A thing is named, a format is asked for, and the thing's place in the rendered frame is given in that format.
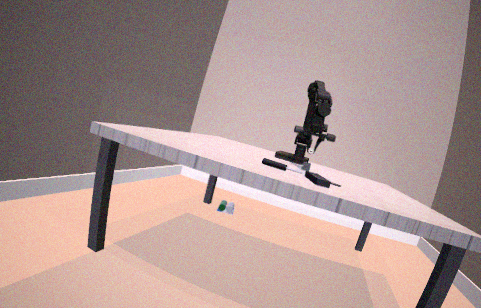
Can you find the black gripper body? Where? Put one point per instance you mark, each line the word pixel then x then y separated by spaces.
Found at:
pixel 328 137

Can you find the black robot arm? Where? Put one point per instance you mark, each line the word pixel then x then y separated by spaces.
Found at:
pixel 317 94

